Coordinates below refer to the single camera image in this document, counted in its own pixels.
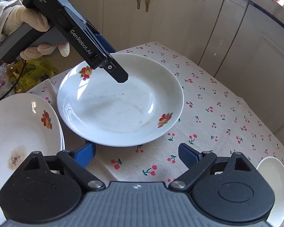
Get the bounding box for clear red plastic bag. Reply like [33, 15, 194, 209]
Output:
[0, 64, 12, 98]

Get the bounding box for yellow plastic bag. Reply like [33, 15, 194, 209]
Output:
[6, 57, 59, 93]

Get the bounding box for white plate with fruit print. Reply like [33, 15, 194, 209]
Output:
[57, 53, 184, 147]

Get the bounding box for white kitchen cabinets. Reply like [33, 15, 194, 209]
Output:
[47, 0, 284, 133]

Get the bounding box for small white bowl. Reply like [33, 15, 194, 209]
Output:
[257, 157, 284, 226]

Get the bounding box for left hand in latex glove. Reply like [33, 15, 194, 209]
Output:
[2, 5, 70, 61]

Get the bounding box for stained white plate with fruit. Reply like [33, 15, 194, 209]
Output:
[0, 93, 65, 224]

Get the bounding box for cherry print tablecloth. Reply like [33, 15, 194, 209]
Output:
[25, 41, 284, 227]

